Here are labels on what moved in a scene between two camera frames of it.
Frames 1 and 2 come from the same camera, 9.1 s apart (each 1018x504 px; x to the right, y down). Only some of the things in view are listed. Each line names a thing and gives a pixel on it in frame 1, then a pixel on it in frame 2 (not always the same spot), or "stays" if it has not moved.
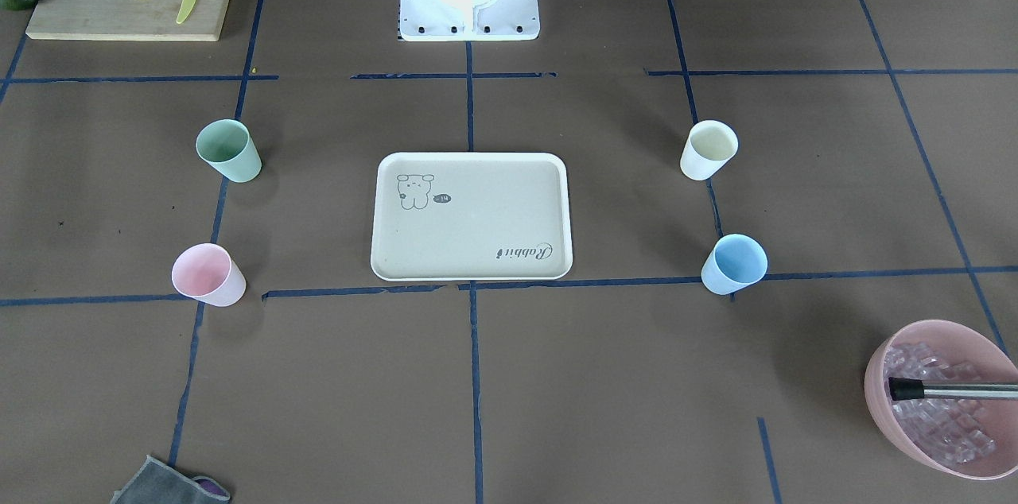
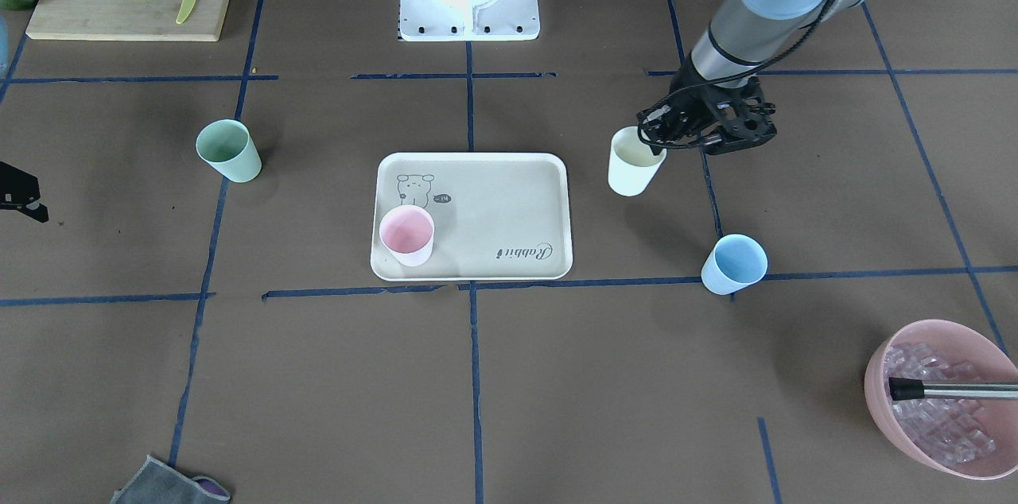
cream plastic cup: [711, 145] -> [632, 163]
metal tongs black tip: [910, 389] stays
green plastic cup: [227, 146] stays
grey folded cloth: [157, 482] stays
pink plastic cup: [208, 273] -> [408, 231]
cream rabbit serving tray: [472, 216] stays
